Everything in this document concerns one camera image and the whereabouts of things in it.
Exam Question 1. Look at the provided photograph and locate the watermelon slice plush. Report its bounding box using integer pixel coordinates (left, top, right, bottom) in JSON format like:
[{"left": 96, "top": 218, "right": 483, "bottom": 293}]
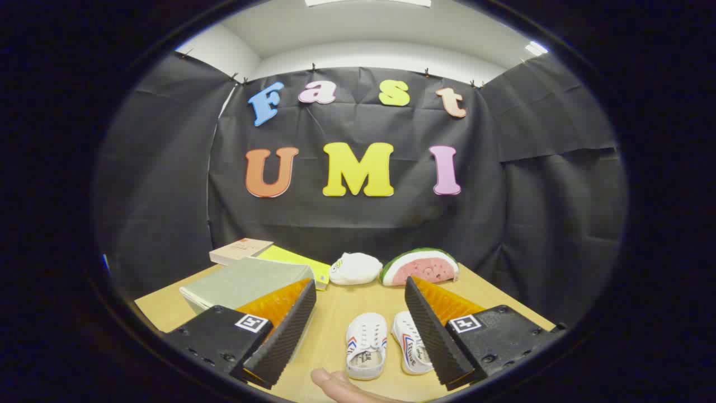
[{"left": 380, "top": 248, "right": 460, "bottom": 287}]

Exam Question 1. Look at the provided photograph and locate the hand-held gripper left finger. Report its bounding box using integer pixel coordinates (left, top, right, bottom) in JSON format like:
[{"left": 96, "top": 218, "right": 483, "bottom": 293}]
[{"left": 162, "top": 278, "right": 318, "bottom": 391}]

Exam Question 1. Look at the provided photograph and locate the beige book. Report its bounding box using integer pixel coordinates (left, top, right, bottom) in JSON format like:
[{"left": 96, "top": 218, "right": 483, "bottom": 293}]
[{"left": 209, "top": 238, "right": 275, "bottom": 266}]

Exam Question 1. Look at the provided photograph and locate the white canvas shoe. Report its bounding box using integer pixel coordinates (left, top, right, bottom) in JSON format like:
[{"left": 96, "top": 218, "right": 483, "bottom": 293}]
[
  {"left": 345, "top": 312, "right": 388, "bottom": 381},
  {"left": 391, "top": 311, "right": 435, "bottom": 375}
]

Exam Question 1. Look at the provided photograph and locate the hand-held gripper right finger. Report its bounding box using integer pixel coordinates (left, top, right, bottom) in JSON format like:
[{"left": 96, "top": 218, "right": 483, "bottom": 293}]
[{"left": 404, "top": 275, "right": 561, "bottom": 391}]

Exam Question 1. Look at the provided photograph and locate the pale green storage box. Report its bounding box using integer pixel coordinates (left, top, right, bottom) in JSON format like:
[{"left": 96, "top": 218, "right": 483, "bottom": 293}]
[{"left": 179, "top": 256, "right": 315, "bottom": 314}]

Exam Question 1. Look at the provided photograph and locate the white plush toy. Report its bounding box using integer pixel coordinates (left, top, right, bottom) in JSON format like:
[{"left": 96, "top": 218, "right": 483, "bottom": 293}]
[{"left": 329, "top": 252, "right": 384, "bottom": 285}]

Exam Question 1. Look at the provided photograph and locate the yellow book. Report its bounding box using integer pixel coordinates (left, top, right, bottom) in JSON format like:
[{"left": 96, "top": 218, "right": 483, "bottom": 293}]
[{"left": 256, "top": 245, "right": 331, "bottom": 290}]

